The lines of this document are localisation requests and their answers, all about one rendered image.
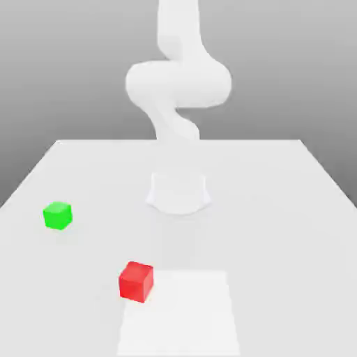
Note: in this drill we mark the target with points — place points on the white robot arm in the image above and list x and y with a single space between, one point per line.
178 83

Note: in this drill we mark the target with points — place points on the small red cube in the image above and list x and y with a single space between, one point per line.
135 281

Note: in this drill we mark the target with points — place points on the small green cube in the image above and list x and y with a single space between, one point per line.
57 215

